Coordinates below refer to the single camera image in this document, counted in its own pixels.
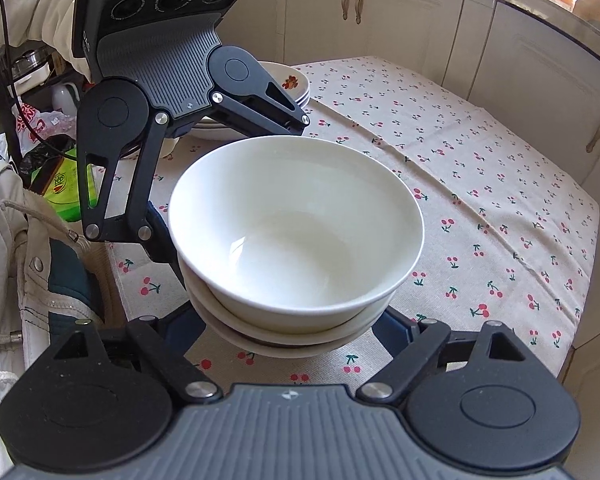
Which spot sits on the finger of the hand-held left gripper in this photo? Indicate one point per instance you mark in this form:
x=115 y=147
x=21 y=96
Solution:
x=162 y=245
x=260 y=117

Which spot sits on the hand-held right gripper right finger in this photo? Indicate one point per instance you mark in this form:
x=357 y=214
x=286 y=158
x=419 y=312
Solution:
x=399 y=335

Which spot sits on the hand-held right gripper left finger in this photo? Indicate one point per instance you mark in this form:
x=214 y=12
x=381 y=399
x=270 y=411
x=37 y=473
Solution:
x=177 y=327

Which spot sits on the white pink-flower bowl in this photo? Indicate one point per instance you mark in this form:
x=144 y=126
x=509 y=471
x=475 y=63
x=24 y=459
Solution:
x=290 y=220
x=215 y=310
x=280 y=352

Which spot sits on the small white fruit-print plate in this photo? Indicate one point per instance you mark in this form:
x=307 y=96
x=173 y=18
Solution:
x=305 y=96

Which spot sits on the deep stained white fruit-print plate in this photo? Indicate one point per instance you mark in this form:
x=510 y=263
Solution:
x=285 y=72

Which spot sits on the white kettle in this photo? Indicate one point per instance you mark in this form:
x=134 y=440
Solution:
x=62 y=100

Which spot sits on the green packet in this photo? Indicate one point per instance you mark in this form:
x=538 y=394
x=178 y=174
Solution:
x=60 y=195

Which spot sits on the steel pot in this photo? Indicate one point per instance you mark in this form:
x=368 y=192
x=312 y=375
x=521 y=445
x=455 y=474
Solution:
x=30 y=62

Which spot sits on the red and white plastic bag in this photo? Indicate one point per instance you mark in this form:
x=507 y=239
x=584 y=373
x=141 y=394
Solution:
x=30 y=125

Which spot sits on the person's white jacket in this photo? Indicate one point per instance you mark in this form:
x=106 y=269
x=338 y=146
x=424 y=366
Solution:
x=10 y=240

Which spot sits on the cherry print tablecloth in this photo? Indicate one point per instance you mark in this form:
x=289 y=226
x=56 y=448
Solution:
x=479 y=185

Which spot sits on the stone kitchen countertop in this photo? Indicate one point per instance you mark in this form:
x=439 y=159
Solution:
x=529 y=5

